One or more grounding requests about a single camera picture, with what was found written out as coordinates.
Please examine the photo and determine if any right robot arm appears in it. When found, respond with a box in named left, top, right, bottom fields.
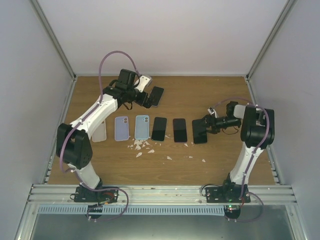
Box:
left=200, top=101, right=275, bottom=203

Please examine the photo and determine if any purple smartphone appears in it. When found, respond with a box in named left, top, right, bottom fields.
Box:
left=173, top=118, right=188, bottom=143

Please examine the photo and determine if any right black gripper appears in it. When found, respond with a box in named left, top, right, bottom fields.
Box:
left=196, top=114, right=240, bottom=134

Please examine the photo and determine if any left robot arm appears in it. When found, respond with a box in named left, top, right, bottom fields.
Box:
left=56, top=69, right=152, bottom=202

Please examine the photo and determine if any phone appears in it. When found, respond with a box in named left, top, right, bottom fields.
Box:
left=92, top=121, right=107, bottom=143
left=114, top=116, right=130, bottom=142
left=148, top=86, right=164, bottom=107

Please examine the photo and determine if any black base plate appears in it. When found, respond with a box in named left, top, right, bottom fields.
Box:
left=200, top=184, right=251, bottom=204
left=70, top=185, right=119, bottom=204

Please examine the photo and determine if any black smartphone from white case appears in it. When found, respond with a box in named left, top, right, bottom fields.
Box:
left=192, top=119, right=208, bottom=145

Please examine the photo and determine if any grey slotted cable duct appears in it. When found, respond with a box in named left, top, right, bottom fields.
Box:
left=38, top=204, right=225, bottom=216

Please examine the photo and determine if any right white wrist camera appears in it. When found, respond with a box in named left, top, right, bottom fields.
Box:
left=207, top=107, right=219, bottom=118

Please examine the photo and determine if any aluminium rail frame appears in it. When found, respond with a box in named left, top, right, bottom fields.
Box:
left=27, top=184, right=297, bottom=205

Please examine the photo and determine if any light blue phone case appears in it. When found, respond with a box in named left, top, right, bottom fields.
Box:
left=134, top=115, right=150, bottom=140

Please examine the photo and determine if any white debris pile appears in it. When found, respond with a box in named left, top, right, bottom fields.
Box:
left=127, top=137, right=156, bottom=158

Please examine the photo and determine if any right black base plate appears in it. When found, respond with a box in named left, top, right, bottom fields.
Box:
left=200, top=184, right=251, bottom=204

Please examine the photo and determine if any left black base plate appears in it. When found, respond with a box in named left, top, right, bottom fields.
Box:
left=70, top=185, right=119, bottom=204

